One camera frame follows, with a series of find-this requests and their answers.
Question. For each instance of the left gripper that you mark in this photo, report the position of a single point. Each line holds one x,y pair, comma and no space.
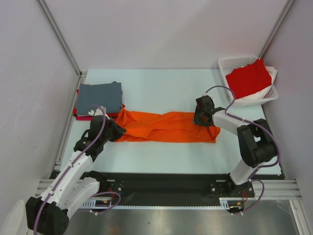
119,130

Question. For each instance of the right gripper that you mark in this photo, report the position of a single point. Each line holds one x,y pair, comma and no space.
200,117

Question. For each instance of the orange t-shirt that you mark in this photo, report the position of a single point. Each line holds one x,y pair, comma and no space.
173,127

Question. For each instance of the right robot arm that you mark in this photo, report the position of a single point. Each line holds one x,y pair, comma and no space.
256,142

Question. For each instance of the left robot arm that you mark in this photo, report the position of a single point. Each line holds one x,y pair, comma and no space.
50,213

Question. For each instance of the red folded t-shirt in stack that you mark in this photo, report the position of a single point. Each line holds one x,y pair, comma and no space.
82,109

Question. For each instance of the magenta folded t-shirt in stack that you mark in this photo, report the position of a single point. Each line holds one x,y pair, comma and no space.
83,118

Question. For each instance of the grey folded t-shirt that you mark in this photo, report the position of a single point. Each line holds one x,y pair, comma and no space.
96,93

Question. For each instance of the red t-shirt in basket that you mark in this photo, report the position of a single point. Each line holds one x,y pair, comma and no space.
249,80

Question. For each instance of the white plastic basket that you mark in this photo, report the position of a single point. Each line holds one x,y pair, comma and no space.
228,64

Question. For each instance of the white cloth in basket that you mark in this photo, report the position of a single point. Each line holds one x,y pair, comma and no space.
262,93

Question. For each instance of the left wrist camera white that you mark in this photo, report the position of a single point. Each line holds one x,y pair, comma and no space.
100,111

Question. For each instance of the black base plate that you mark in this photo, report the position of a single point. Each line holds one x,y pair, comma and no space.
167,187

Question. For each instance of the white cable duct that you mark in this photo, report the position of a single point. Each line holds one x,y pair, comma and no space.
99,205

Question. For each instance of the aluminium frame rail front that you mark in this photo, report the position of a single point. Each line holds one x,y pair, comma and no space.
273,189

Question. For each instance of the left aluminium corner post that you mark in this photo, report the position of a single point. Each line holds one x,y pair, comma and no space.
58,34

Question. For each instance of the aluminium corner post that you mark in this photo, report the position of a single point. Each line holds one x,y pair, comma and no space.
277,26
58,34

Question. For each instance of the right aluminium corner post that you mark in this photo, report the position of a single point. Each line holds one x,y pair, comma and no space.
277,26

